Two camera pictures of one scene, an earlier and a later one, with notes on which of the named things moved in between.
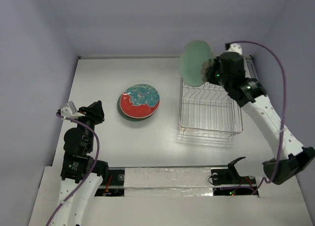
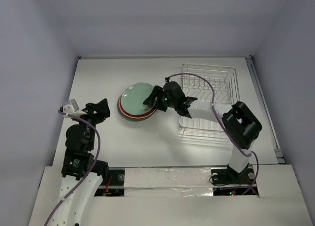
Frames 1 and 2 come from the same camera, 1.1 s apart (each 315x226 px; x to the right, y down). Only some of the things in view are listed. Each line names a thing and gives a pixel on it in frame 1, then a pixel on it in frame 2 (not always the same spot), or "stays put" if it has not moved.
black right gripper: (212, 72) to (159, 99)
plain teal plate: (128, 117) to (132, 101)
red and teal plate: (140, 101) stays put
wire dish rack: (208, 111) stays put
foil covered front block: (168, 182) stays put
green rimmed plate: (193, 55) to (130, 106)
